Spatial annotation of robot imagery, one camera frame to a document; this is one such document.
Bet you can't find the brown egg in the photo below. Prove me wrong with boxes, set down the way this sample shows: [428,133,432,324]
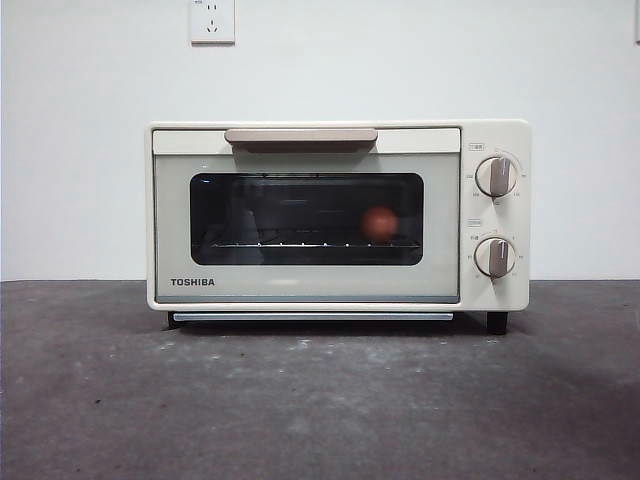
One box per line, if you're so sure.
[360,203,400,242]

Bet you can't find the glass oven door with handle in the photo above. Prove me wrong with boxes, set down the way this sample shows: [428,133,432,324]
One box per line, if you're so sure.
[151,127,462,305]

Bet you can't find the silver crumb tray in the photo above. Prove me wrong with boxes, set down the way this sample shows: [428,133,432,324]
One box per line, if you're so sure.
[167,310,455,324]

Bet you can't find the cream oven knob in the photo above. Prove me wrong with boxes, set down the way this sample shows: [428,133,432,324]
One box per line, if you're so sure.
[473,236,518,279]
[474,155,520,198]

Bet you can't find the cream Toshiba toaster oven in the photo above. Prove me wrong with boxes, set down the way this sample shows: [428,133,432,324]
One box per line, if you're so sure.
[143,118,532,335]

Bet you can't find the metal wire oven rack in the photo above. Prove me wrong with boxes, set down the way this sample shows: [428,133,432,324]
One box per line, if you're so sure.
[208,241,421,250]

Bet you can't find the white wall socket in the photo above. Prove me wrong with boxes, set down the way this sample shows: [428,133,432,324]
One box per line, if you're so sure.
[189,0,236,46]

